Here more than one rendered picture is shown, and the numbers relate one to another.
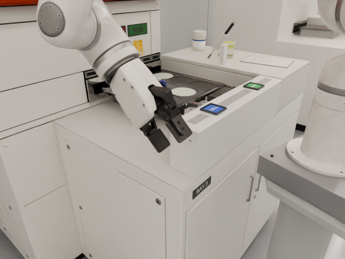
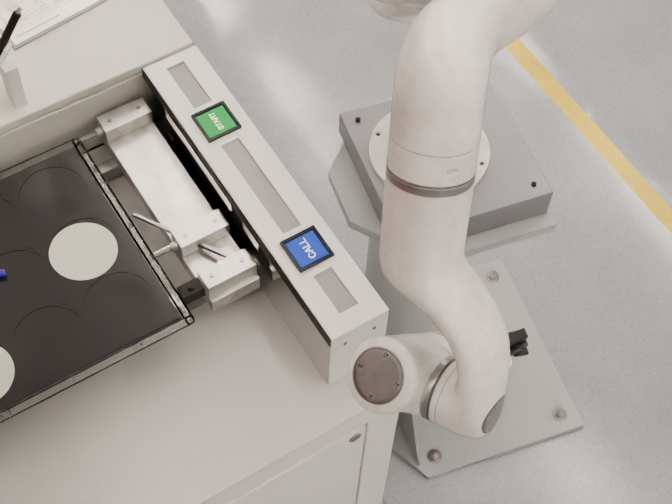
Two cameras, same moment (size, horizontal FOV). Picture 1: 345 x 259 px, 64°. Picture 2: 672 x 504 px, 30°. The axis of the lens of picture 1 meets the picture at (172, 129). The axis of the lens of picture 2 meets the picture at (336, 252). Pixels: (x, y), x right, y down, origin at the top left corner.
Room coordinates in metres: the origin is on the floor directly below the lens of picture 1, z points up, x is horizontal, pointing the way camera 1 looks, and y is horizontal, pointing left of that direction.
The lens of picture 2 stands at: (0.45, 0.76, 2.47)
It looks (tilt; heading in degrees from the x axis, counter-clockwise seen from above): 59 degrees down; 285
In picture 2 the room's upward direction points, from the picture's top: 4 degrees clockwise
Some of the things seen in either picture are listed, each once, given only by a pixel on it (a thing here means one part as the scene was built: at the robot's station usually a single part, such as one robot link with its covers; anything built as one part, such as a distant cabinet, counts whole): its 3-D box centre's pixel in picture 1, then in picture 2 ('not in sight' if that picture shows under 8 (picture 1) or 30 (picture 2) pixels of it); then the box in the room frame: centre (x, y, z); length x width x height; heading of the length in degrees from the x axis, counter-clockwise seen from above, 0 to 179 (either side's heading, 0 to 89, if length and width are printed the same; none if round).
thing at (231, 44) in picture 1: (226, 49); not in sight; (1.37, -0.26, 1.00); 0.07 x 0.07 x 0.07; 74
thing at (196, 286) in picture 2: (182, 109); (191, 290); (0.87, -0.04, 0.90); 0.04 x 0.02 x 0.03; 50
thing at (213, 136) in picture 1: (234, 116); (260, 208); (0.83, -0.20, 0.89); 0.55 x 0.09 x 0.14; 140
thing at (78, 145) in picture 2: (200, 96); (130, 227); (0.99, -0.11, 0.90); 0.38 x 0.01 x 0.01; 140
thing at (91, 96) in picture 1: (128, 78); not in sight; (1.23, 0.20, 0.89); 0.44 x 0.02 x 0.10; 140
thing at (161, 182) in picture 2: not in sight; (176, 205); (0.95, -0.18, 0.87); 0.36 x 0.08 x 0.03; 140
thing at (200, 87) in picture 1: (164, 86); (17, 281); (1.11, 0.03, 0.90); 0.34 x 0.34 x 0.01; 50
